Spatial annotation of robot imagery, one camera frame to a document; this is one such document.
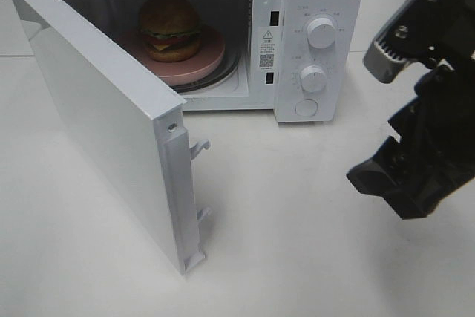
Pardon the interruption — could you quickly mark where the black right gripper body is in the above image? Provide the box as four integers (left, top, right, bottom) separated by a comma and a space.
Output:
389, 58, 474, 187

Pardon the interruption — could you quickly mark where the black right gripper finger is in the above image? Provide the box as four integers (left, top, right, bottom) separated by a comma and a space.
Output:
385, 179, 456, 220
347, 137, 412, 197

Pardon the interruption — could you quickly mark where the round white door button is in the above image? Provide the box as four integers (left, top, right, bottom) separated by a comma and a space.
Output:
295, 99, 318, 117

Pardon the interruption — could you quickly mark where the pink round plate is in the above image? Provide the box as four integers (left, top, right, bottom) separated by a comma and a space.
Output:
116, 25, 226, 86

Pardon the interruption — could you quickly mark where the white microwave door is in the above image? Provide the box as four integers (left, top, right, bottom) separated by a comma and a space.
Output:
13, 0, 210, 273

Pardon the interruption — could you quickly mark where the burger with lettuce and cheese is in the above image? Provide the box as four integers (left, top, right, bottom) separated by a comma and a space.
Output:
138, 0, 201, 62

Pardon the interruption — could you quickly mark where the lower white dial knob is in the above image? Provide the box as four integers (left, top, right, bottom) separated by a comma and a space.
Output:
300, 65, 327, 93

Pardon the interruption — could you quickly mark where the white dial knob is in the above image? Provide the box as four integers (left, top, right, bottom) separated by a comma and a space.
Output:
304, 14, 337, 50
300, 65, 327, 93

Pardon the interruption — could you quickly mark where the upper white dial knob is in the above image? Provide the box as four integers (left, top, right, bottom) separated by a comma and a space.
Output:
304, 14, 337, 50

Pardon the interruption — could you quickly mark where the white microwave oven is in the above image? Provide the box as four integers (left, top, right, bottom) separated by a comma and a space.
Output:
63, 0, 361, 122

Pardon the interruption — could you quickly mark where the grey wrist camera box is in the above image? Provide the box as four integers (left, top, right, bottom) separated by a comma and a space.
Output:
363, 0, 474, 84

